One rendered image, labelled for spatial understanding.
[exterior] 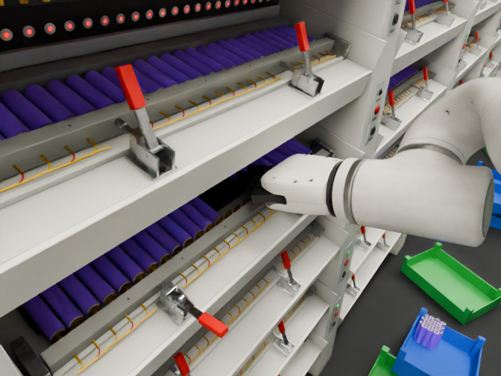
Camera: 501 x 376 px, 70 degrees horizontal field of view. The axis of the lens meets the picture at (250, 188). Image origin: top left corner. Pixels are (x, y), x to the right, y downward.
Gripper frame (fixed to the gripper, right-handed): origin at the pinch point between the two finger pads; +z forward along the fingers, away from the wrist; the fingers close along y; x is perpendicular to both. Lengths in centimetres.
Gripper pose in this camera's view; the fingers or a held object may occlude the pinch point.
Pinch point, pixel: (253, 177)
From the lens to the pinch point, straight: 57.1
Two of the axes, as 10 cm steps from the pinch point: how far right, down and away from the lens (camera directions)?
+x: 2.0, 9.0, 4.0
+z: -7.6, -1.2, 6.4
